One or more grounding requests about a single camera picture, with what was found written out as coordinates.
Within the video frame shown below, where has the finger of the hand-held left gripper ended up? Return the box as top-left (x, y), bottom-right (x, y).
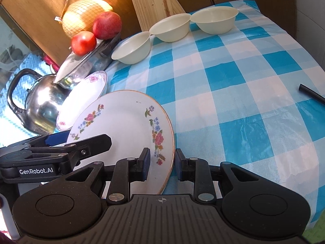
top-left (30, 134), bottom-right (113, 174)
top-left (8, 131), bottom-right (68, 150)

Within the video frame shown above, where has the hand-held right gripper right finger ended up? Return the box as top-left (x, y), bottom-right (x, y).
top-left (175, 149), bottom-right (259, 204)

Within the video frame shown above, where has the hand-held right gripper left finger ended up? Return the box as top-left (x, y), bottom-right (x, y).
top-left (60, 147), bottom-right (151, 205)

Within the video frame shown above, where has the large floral white plate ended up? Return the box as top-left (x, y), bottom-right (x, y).
top-left (66, 90), bottom-right (176, 196)

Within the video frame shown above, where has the cream plastic bowl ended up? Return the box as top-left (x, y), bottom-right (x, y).
top-left (111, 31), bottom-right (151, 64)
top-left (149, 13), bottom-right (191, 42)
top-left (190, 6), bottom-right (239, 35)

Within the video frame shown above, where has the small floral white plate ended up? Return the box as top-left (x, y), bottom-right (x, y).
top-left (56, 71), bottom-right (108, 132)

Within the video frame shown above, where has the small red object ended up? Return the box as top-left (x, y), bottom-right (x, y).
top-left (43, 54), bottom-right (57, 68)

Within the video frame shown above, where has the blue white checkered tablecloth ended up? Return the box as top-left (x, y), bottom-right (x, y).
top-left (105, 0), bottom-right (325, 232)

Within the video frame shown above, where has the red tomato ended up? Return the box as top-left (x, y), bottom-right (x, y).
top-left (71, 31), bottom-right (97, 57)

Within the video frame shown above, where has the red apple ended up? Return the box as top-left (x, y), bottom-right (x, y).
top-left (92, 11), bottom-right (122, 40)

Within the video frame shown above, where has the wooden cabinet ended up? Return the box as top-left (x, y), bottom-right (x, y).
top-left (0, 0), bottom-right (296, 64)

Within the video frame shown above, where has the black tube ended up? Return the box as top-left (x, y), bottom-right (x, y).
top-left (298, 83), bottom-right (325, 105)

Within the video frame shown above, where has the wooden knife block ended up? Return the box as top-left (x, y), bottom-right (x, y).
top-left (125, 0), bottom-right (187, 32)

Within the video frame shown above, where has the green cloth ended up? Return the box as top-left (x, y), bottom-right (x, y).
top-left (303, 223), bottom-right (325, 244)

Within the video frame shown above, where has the steel kettle with black handle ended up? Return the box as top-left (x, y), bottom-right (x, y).
top-left (7, 68), bottom-right (75, 136)

